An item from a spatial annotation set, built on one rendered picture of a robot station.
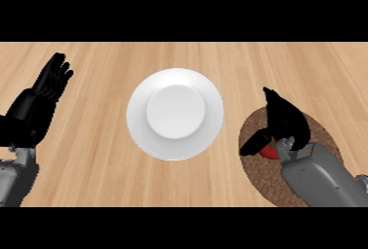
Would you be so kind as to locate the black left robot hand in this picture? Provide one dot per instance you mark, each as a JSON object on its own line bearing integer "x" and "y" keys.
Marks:
{"x": 35, "y": 103}

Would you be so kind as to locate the red tomato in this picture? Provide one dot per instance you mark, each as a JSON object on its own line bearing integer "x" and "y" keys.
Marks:
{"x": 269, "y": 151}

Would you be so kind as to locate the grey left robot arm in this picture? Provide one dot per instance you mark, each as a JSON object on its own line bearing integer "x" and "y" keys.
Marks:
{"x": 13, "y": 175}

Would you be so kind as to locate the brown round woven placemat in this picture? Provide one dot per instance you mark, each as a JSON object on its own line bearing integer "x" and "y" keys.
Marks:
{"x": 266, "y": 175}

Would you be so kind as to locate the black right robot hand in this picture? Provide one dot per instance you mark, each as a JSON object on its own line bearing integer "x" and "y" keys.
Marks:
{"x": 285, "y": 120}

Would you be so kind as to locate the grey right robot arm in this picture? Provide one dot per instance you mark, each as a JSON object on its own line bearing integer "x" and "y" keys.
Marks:
{"x": 321, "y": 178}

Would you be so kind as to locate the white oval plate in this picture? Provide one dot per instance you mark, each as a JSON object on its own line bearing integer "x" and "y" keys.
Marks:
{"x": 174, "y": 113}

